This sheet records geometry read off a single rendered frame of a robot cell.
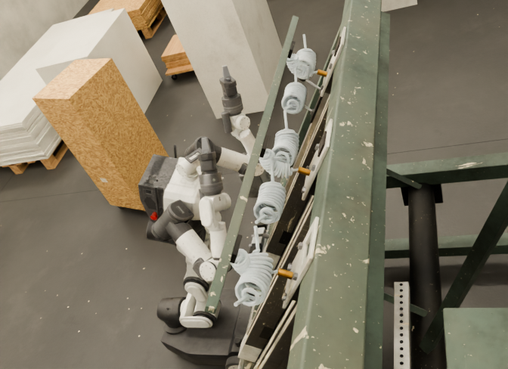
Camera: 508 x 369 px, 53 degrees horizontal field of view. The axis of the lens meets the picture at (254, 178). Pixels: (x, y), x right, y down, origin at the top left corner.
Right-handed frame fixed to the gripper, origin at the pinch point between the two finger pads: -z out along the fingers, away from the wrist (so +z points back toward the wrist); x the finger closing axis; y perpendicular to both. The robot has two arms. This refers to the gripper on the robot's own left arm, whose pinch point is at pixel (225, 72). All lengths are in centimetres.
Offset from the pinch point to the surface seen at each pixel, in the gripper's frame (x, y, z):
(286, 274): 136, 24, 7
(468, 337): 162, 2, 11
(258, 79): -225, -74, 74
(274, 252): 40, 4, 71
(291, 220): 51, -3, 50
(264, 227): -8, -4, 88
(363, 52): 91, -20, -20
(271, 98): 97, 9, -16
